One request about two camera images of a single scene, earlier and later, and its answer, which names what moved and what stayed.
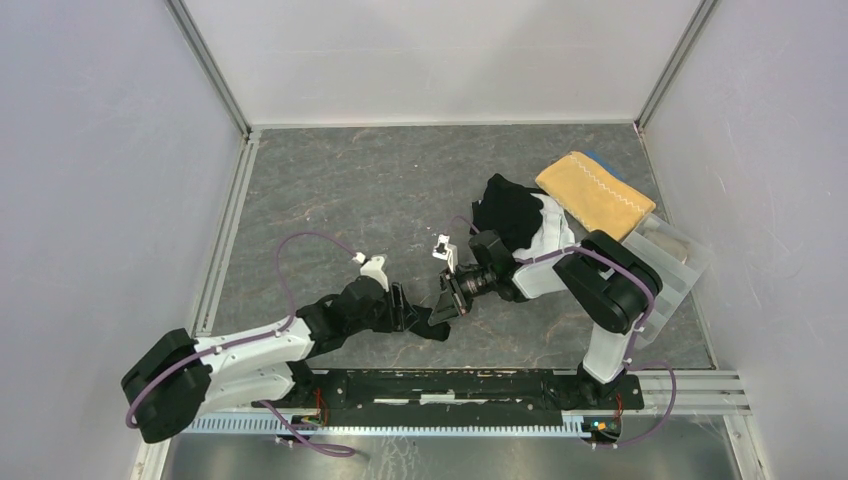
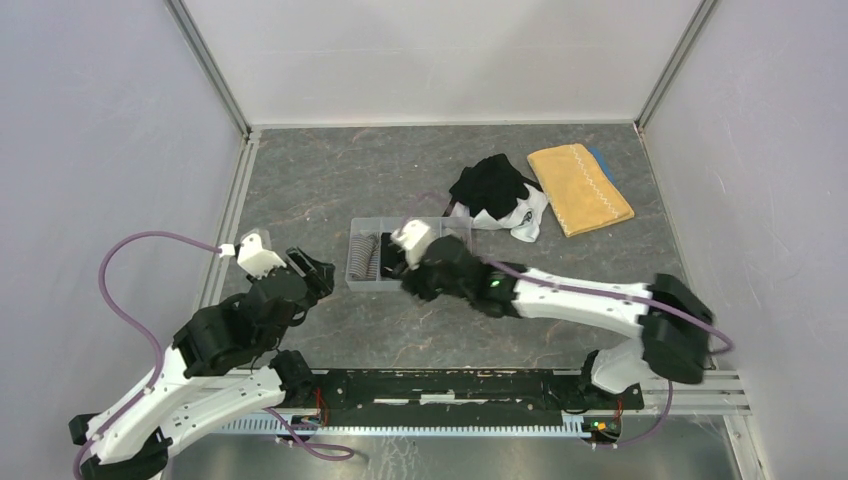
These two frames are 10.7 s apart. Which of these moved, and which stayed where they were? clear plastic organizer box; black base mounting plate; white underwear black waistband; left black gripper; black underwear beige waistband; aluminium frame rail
Moved: clear plastic organizer box; left black gripper; black underwear beige waistband; white underwear black waistband
Stayed: aluminium frame rail; black base mounting plate
